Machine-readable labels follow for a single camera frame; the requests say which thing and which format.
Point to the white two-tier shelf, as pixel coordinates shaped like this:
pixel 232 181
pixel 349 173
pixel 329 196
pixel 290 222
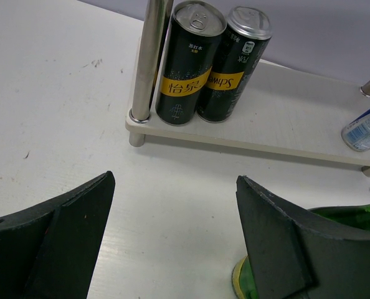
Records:
pixel 282 111

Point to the black can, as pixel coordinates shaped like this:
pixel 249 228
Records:
pixel 195 33
pixel 246 37

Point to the white blue can shelf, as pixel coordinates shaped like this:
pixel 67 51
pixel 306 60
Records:
pixel 357 134

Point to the black can right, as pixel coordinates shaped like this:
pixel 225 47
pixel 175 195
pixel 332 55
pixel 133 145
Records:
pixel 246 37

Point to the green glass bottle front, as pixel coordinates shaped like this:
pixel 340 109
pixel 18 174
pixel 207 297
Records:
pixel 328 236

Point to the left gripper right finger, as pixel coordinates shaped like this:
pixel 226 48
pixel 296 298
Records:
pixel 297 249

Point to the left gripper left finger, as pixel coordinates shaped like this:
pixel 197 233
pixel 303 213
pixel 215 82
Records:
pixel 50 250

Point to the black can left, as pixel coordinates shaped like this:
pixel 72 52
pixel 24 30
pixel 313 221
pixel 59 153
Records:
pixel 195 33

